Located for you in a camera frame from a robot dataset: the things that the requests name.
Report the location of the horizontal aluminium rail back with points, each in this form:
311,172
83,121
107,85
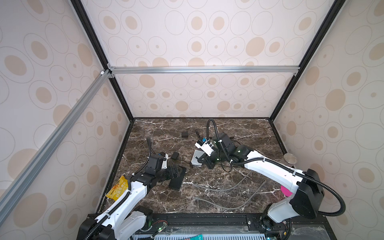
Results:
112,71

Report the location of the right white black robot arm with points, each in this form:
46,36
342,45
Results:
307,191

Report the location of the white network switch box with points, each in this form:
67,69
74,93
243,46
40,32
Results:
197,154

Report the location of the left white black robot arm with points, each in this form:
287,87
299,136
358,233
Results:
124,217

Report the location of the yellow snack bag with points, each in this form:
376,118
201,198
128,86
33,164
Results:
117,191

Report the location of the pink funnel cup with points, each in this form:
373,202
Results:
286,191

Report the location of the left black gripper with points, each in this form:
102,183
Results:
170,174

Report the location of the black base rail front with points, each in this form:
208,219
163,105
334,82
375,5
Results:
233,227

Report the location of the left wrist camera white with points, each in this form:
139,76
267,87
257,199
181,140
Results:
165,160

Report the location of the diagonal aluminium rail left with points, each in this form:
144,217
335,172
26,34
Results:
29,173

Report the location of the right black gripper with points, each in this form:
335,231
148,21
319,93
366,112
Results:
209,162

